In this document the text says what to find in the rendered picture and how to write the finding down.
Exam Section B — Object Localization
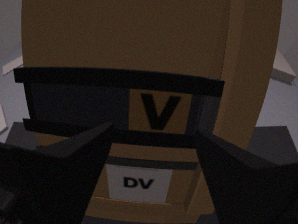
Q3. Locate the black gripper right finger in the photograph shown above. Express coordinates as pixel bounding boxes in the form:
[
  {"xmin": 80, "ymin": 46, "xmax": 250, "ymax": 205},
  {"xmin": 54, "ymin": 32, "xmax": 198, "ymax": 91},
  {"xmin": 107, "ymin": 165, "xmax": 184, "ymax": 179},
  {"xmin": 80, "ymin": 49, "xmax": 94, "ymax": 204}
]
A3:
[{"xmin": 194, "ymin": 128, "xmax": 298, "ymax": 224}]

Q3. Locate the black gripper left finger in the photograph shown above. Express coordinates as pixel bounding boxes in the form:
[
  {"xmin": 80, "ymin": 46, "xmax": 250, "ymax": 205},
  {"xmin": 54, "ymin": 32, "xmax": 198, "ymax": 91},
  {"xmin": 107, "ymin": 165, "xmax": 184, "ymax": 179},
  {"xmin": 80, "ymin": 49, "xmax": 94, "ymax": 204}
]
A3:
[{"xmin": 0, "ymin": 123, "xmax": 114, "ymax": 224}]

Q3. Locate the brown letter tile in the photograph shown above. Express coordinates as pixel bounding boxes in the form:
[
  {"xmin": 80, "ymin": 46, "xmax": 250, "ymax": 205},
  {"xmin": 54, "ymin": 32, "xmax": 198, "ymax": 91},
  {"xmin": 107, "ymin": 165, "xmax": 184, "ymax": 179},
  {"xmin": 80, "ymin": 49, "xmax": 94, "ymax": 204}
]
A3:
[{"xmin": 129, "ymin": 88, "xmax": 192, "ymax": 133}]

